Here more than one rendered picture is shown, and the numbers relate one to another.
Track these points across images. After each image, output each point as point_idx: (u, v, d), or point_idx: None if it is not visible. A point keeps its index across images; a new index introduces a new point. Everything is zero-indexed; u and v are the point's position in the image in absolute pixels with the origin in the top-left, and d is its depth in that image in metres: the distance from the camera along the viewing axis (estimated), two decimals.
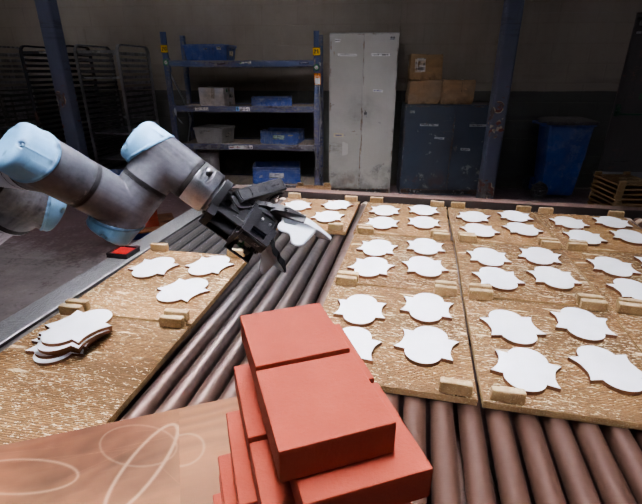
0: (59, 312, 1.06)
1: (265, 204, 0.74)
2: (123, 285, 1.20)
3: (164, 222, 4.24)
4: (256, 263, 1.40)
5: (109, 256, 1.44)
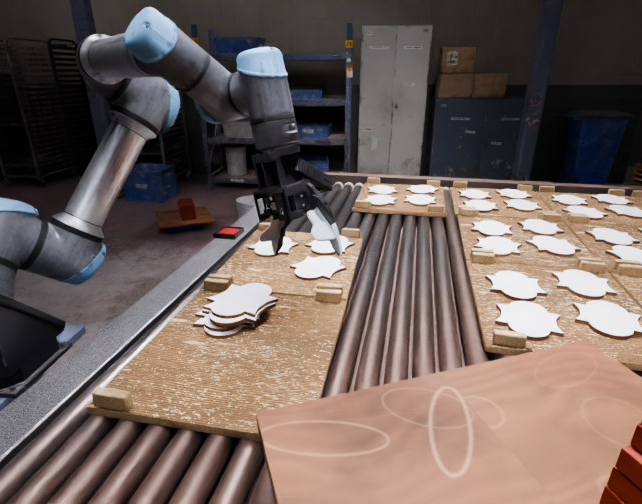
0: (204, 287, 1.02)
1: (311, 187, 0.74)
2: (252, 263, 1.16)
3: (200, 215, 4.20)
4: (370, 243, 1.36)
5: (217, 237, 1.39)
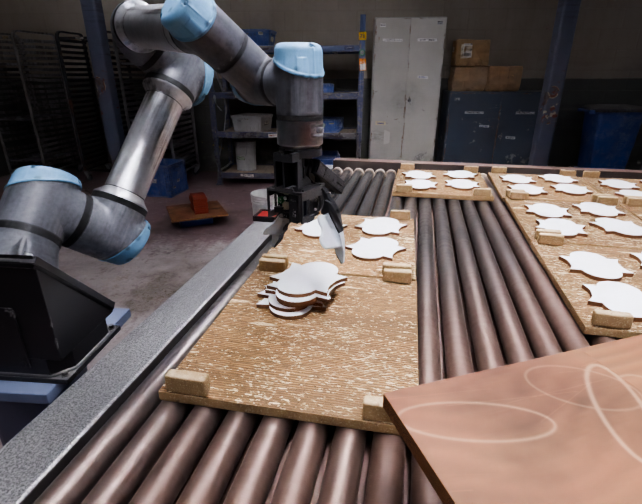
0: (259, 268, 0.94)
1: (326, 192, 0.73)
2: (303, 244, 1.08)
3: (213, 209, 4.12)
4: (420, 226, 1.28)
5: (256, 219, 1.32)
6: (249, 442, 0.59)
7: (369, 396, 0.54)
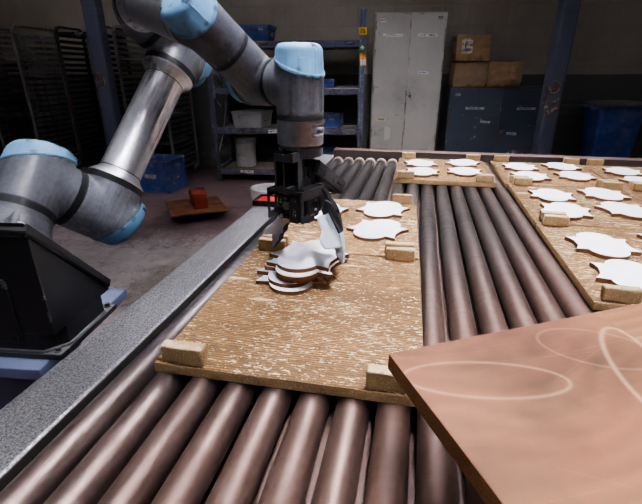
0: (259, 247, 0.92)
1: (326, 192, 0.73)
2: (303, 226, 1.06)
3: (212, 204, 4.10)
4: (423, 210, 1.26)
5: (256, 204, 1.29)
6: (248, 415, 0.56)
7: (373, 365, 0.52)
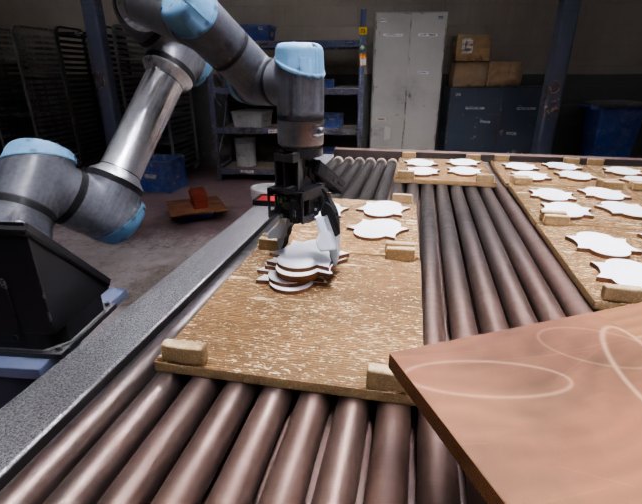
0: (259, 246, 0.92)
1: (326, 192, 0.73)
2: (303, 225, 1.06)
3: (212, 204, 4.10)
4: (423, 210, 1.26)
5: (256, 204, 1.29)
6: (248, 414, 0.56)
7: (373, 364, 0.52)
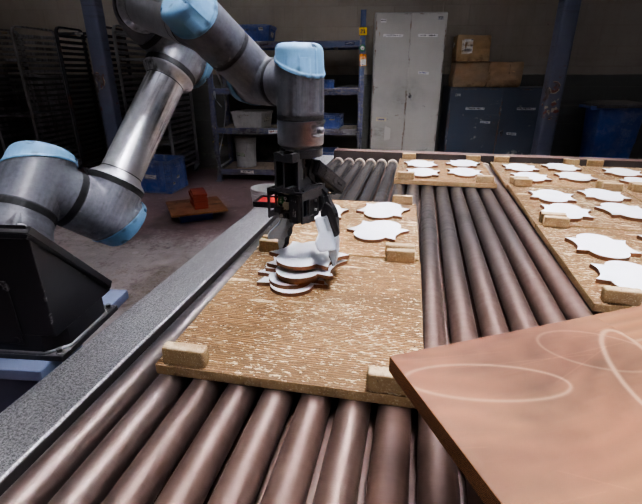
0: (259, 248, 0.92)
1: (326, 192, 0.73)
2: (303, 227, 1.07)
3: (212, 205, 4.10)
4: (423, 211, 1.26)
5: (256, 205, 1.30)
6: (249, 416, 0.57)
7: (374, 367, 0.52)
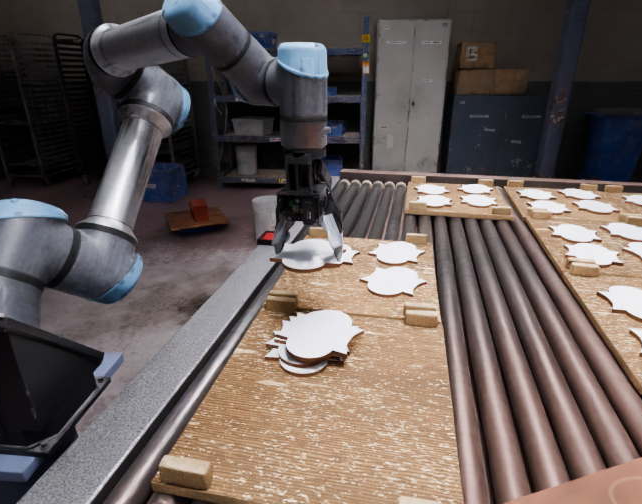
0: (266, 307, 0.84)
1: (329, 190, 0.74)
2: (313, 276, 0.99)
3: (213, 216, 4.03)
4: (438, 251, 1.18)
5: (261, 243, 1.22)
6: None
7: (406, 498, 0.45)
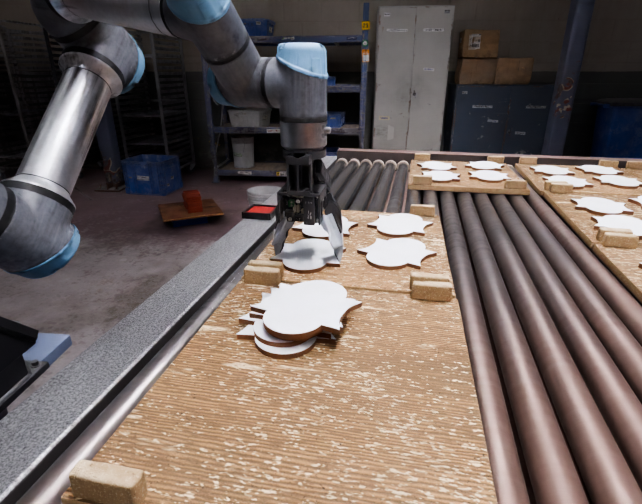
0: (244, 279, 0.70)
1: (329, 190, 0.74)
2: None
3: (207, 208, 3.88)
4: (447, 224, 1.04)
5: (246, 216, 1.08)
6: None
7: None
